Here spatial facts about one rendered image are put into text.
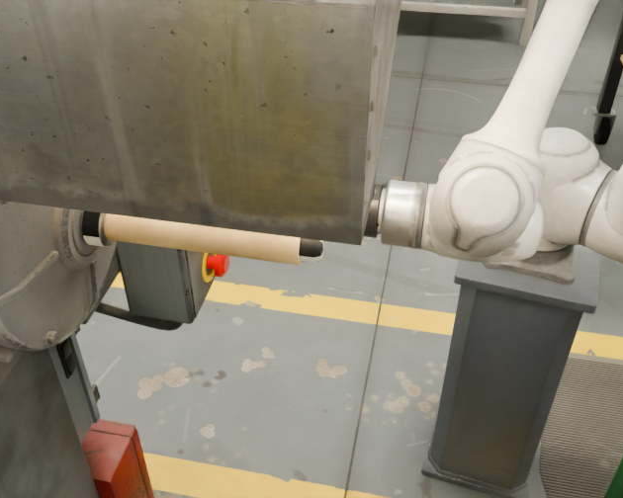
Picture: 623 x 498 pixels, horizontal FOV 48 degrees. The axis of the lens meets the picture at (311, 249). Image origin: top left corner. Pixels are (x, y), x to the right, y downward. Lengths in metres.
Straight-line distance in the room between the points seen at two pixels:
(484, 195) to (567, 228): 0.68
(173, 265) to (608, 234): 0.79
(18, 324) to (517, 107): 0.56
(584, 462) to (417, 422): 0.45
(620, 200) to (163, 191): 1.03
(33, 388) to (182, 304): 0.22
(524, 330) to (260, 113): 1.22
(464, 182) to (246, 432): 1.42
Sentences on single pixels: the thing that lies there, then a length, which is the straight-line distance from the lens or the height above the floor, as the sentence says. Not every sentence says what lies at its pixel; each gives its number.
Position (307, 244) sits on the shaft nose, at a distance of 0.62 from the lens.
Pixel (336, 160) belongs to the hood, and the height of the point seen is 1.44.
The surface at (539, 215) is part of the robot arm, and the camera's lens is 0.96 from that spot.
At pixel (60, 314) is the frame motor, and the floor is 1.18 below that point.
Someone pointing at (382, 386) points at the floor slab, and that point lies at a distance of 2.15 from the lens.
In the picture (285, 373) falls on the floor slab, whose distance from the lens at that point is 2.18.
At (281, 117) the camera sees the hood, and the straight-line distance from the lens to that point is 0.38.
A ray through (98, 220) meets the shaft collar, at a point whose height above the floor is 1.26.
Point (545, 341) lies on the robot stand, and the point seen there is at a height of 0.57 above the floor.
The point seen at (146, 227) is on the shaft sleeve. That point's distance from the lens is 0.65.
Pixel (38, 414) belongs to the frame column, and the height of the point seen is 0.88.
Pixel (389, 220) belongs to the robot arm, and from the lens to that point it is 0.94.
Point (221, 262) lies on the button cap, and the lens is 1.03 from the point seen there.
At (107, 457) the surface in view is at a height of 0.62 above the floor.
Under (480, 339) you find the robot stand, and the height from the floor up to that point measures 0.53.
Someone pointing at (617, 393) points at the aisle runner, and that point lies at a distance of 2.30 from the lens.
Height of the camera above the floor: 1.65
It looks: 39 degrees down
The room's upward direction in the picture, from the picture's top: straight up
